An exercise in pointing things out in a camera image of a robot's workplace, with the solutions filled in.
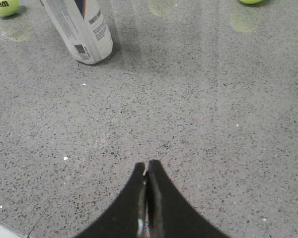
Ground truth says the Head Team tennis ball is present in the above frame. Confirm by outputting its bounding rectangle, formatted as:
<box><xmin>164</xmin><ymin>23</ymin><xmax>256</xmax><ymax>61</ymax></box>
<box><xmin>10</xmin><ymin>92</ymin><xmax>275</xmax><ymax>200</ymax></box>
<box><xmin>239</xmin><ymin>0</ymin><xmax>262</xmax><ymax>4</ymax></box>

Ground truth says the white plastic tennis ball can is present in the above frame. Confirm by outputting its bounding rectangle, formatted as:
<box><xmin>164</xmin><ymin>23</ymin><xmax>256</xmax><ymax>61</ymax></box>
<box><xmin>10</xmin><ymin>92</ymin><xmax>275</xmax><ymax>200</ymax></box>
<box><xmin>42</xmin><ymin>0</ymin><xmax>113</xmax><ymax>64</ymax></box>

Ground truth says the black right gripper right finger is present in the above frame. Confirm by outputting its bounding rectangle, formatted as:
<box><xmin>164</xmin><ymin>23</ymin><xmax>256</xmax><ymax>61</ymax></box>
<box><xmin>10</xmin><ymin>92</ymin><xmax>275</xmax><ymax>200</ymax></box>
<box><xmin>147</xmin><ymin>160</ymin><xmax>227</xmax><ymax>238</ymax></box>

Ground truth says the Wilson tennis ball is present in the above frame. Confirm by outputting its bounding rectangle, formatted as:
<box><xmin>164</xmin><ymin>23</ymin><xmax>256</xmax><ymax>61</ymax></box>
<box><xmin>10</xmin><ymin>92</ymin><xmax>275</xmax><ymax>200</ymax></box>
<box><xmin>0</xmin><ymin>0</ymin><xmax>20</xmax><ymax>17</ymax></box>

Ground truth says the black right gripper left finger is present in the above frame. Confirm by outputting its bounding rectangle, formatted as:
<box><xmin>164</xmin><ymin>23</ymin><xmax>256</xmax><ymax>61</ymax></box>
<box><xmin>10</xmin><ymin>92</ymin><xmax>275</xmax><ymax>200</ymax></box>
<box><xmin>76</xmin><ymin>163</ymin><xmax>147</xmax><ymax>238</ymax></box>

